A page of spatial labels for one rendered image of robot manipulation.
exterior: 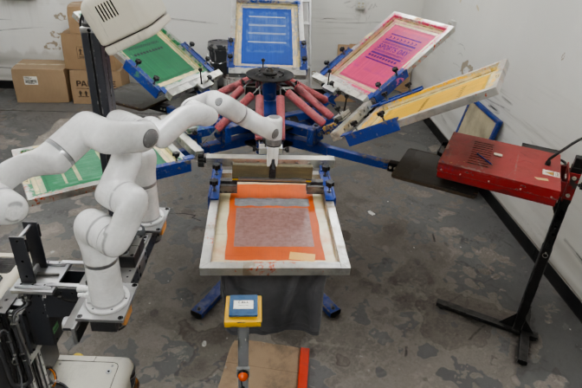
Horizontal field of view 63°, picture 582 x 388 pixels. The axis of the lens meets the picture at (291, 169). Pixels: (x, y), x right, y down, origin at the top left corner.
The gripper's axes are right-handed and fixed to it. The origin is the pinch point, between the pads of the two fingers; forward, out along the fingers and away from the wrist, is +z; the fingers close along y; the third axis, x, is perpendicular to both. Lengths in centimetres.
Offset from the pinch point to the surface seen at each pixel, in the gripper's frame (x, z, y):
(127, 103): -98, 14, -125
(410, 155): 84, 13, -50
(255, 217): -7.8, 14.1, 18.0
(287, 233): 6.3, 14.0, 29.9
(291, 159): 11.1, 5.3, -24.5
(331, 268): 22, 11, 57
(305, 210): 15.9, 13.8, 11.9
